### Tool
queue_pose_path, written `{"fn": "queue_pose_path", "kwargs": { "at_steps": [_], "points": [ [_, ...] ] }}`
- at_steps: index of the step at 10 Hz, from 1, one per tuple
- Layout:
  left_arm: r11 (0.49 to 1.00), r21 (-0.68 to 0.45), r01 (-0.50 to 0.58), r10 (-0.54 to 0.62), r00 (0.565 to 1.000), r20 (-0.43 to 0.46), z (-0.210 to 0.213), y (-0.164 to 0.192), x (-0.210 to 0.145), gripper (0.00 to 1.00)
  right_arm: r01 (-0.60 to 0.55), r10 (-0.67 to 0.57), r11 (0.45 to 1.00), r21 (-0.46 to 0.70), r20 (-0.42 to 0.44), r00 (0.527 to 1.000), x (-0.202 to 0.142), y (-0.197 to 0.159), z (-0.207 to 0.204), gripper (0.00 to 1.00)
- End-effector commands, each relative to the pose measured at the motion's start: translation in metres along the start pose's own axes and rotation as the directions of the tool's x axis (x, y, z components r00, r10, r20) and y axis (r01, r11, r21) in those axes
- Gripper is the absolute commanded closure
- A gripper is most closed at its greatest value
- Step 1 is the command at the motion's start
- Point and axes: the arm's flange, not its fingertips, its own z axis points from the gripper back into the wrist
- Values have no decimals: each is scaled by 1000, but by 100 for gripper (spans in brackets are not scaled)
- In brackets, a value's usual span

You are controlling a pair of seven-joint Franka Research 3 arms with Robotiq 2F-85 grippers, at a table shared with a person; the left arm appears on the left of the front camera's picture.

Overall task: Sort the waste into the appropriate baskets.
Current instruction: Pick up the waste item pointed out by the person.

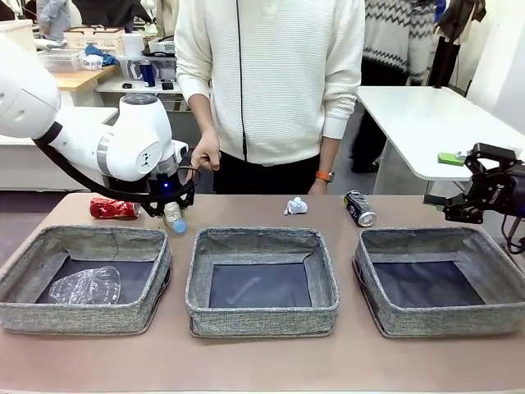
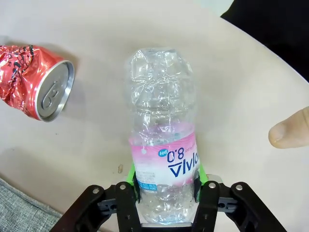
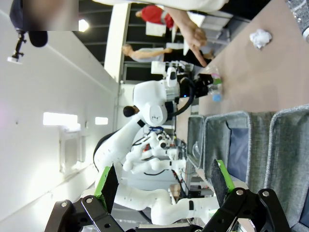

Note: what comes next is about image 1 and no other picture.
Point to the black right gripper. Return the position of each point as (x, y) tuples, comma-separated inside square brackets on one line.
[(502, 191)]

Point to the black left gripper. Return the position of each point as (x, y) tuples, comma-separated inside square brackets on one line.
[(164, 186)]

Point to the clear plastic bottle blue cap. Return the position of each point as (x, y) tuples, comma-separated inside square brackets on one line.
[(177, 221)]

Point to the black drink can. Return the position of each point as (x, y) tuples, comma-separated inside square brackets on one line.
[(360, 207)]

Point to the white paper tissue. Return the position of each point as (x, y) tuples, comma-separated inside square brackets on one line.
[(297, 206)]

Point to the person's left forearm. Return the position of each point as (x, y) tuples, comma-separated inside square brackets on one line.
[(330, 154)]

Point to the person's right forearm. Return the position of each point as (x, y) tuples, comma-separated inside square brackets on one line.
[(201, 113)]

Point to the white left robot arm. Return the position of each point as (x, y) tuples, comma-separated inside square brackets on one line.
[(131, 139)]

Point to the person's right hand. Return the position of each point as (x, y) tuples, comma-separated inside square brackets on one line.
[(207, 149)]

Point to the person's left hand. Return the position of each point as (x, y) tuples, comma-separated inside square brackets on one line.
[(322, 189)]

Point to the crushed red soda can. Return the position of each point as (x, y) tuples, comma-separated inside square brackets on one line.
[(108, 208)]

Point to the black trousers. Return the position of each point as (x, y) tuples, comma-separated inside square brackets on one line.
[(262, 180)]

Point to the white desk with thin legs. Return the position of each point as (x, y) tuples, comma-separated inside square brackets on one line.
[(110, 87)]

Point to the black coat on stand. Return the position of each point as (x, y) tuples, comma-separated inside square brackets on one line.
[(451, 41)]

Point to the grey fabric basket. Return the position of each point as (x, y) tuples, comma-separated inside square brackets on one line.
[(82, 318), (443, 322), (262, 322)]

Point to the clear plastic storage bin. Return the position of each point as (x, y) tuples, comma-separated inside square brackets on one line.
[(131, 67)]

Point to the orange wrist watch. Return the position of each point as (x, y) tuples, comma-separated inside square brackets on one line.
[(325, 176)]

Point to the wooden top table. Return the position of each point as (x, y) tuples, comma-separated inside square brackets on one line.
[(78, 80)]

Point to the person in patterned sweater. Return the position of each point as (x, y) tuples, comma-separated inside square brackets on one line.
[(389, 45)]

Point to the blue cloth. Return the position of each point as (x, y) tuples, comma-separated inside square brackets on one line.
[(106, 56)]

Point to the white printed carton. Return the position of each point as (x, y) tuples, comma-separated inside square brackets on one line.
[(92, 62)]

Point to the person in white sweater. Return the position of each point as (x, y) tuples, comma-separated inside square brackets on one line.
[(279, 82)]

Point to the white mesh basket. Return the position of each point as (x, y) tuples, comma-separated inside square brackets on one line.
[(61, 60)]

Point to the black jacket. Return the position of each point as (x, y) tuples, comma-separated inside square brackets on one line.
[(110, 10)]

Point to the person in grey top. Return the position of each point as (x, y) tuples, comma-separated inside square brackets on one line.
[(53, 18)]

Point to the white storage box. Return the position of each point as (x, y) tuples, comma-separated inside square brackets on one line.
[(16, 28)]

